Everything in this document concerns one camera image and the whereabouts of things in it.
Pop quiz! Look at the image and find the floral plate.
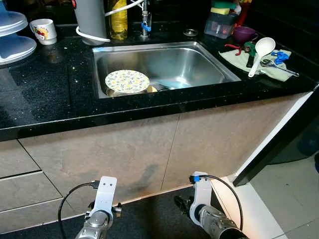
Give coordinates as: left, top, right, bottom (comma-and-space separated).
105, 70, 150, 94

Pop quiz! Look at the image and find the wide beige cabinet door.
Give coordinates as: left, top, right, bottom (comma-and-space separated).
17, 114, 181, 202

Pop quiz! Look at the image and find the white base plinth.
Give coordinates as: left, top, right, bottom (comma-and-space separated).
209, 174, 272, 239

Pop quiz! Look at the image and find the beige cabinet kickboard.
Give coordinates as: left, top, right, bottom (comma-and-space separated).
0, 198, 98, 235

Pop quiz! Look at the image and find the beige cabinet drawer front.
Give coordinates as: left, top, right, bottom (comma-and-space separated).
0, 172, 60, 212
0, 139, 41, 179

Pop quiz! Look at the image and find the light blue plate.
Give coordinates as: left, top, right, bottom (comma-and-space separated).
155, 77, 192, 90

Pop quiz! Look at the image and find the black side panel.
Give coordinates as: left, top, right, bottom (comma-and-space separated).
234, 87, 319, 187

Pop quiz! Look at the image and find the stainless steel sink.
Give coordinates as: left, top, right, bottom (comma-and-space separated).
92, 41, 242, 99

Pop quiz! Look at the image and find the pale green cloth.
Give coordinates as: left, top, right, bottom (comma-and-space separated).
219, 48, 294, 83

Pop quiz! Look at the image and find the silver metal utensil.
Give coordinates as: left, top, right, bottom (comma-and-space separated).
260, 58, 301, 78

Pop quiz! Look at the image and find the round metal drain cap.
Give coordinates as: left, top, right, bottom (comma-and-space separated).
182, 28, 199, 37

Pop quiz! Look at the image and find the white plastic ladle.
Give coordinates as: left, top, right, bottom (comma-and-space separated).
248, 37, 276, 78

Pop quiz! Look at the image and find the purple cup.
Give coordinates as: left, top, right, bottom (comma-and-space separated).
233, 26, 260, 44

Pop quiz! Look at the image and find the clear plastic sponge container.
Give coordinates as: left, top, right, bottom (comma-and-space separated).
204, 12, 237, 39

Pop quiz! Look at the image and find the yellow oil bottle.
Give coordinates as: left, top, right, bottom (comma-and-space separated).
109, 0, 128, 40

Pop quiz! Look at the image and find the white printed mug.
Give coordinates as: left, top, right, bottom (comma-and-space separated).
30, 18, 58, 46

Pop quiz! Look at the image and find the grey water filter cylinder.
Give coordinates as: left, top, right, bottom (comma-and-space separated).
72, 0, 108, 40

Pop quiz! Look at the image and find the white blue tiered rack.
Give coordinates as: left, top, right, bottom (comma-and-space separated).
0, 0, 38, 65

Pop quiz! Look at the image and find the chrome faucet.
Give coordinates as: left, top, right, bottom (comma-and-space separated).
140, 0, 152, 39

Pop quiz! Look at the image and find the yellow green sponge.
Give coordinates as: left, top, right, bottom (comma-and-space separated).
209, 1, 239, 15

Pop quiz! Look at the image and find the red yellow bottle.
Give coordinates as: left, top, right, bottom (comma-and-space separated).
233, 0, 255, 28

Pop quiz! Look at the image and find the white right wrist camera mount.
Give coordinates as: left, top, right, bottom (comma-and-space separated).
188, 172, 214, 225

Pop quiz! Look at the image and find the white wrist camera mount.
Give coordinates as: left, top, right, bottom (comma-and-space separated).
188, 172, 214, 225
92, 176, 119, 217

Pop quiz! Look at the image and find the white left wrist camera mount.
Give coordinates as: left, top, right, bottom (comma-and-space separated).
92, 176, 119, 217

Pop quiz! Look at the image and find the red handled tool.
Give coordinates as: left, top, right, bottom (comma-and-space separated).
224, 43, 246, 57

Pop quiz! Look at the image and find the green black handled tool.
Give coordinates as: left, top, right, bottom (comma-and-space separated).
244, 41, 259, 69

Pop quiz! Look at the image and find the blue handled tool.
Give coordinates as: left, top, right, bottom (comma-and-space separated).
271, 51, 291, 65

